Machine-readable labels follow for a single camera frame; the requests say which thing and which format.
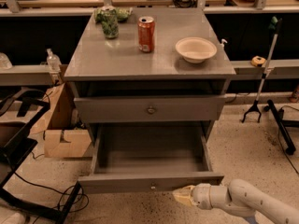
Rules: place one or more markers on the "grey top drawer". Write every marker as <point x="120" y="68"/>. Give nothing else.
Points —
<point x="149" y="109"/>

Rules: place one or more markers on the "grey drawer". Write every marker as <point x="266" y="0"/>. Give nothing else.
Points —
<point x="148" y="157"/>
<point x="149" y="109"/>

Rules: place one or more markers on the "reacher grabber tool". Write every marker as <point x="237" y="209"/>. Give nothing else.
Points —
<point x="275" y="25"/>

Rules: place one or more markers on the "cardboard box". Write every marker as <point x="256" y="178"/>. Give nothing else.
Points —
<point x="60" y="136"/>

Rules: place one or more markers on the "white paper bowl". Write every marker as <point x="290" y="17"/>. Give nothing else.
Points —
<point x="195" y="49"/>

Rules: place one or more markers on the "small white pump bottle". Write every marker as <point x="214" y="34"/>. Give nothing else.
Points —
<point x="224" y="43"/>

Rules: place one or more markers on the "green soda can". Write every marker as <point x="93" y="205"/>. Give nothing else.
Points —
<point x="109" y="22"/>

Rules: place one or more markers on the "black metal stand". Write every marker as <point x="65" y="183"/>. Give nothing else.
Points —
<point x="15" y="146"/>

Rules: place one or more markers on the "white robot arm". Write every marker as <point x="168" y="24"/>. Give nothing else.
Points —
<point x="239" y="199"/>

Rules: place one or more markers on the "grey drawer cabinet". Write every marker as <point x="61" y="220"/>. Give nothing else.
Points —
<point x="112" y="68"/>

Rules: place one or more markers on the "clear sanitizer bottle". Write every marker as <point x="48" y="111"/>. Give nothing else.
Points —
<point x="53" y="61"/>

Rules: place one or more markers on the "orange soda can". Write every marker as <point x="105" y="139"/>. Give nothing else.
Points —
<point x="146" y="27"/>

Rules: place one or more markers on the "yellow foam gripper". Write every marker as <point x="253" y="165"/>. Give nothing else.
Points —
<point x="201" y="195"/>

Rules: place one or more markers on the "black chair base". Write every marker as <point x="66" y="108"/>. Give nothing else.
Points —
<point x="283" y="125"/>

